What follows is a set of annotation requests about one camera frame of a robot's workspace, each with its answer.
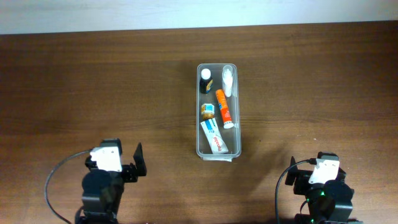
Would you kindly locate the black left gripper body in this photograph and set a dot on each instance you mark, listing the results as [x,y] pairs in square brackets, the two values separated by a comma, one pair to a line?
[130,171]

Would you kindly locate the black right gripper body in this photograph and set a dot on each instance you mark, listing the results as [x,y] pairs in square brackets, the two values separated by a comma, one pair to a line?
[300,182]

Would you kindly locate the white Panadol box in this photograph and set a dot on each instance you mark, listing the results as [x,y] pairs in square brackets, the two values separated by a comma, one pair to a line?
[213,135]

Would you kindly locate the orange tube white cap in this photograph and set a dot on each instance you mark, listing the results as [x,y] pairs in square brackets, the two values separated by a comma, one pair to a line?
[224,110]

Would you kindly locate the dark bottle white cap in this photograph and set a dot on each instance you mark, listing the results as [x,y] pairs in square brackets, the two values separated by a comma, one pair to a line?
[206,81]

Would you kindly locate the white calamine lotion bottle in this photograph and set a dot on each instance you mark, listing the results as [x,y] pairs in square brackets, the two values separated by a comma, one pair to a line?
[227,76]

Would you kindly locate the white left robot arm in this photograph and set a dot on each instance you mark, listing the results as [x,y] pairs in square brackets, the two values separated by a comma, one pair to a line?
[103,186]

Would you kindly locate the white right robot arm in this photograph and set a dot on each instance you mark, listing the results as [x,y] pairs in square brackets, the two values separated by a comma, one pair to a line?
[327,203]

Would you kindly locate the clear plastic container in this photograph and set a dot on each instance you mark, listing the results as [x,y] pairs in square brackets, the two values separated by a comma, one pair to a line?
[232,136]

